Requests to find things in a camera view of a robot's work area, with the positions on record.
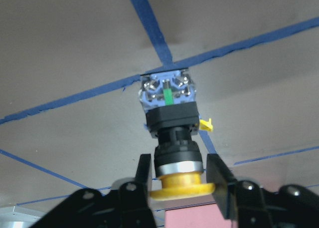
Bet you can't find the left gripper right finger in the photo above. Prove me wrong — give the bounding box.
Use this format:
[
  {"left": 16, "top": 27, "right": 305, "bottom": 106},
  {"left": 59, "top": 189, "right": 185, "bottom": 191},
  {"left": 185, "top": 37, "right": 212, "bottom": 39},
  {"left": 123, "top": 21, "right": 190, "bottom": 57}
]
[{"left": 206, "top": 154, "right": 237, "bottom": 220}]

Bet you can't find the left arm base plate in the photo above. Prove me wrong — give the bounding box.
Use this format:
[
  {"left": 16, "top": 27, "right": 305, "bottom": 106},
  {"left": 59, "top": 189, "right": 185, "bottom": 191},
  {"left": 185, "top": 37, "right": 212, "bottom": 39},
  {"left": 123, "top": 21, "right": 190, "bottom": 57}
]
[{"left": 0, "top": 206, "right": 45, "bottom": 228}]

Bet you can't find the pink cube bottom centre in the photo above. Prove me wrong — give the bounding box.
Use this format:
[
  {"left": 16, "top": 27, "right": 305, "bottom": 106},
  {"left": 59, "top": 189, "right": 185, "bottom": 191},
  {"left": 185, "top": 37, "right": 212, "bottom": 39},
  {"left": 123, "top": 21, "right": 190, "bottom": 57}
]
[{"left": 164, "top": 202, "right": 232, "bottom": 228}]

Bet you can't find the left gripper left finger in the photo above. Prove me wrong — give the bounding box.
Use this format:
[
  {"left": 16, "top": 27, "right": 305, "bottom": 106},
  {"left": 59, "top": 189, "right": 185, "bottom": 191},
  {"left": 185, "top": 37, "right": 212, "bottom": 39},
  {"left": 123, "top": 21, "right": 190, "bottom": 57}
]
[{"left": 135, "top": 154, "right": 153, "bottom": 207}]

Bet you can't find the yellow push button switch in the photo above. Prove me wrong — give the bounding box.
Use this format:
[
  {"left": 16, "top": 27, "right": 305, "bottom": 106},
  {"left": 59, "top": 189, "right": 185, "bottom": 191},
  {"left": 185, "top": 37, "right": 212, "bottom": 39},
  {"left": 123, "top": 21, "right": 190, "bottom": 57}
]
[{"left": 139, "top": 68, "right": 215, "bottom": 201}]

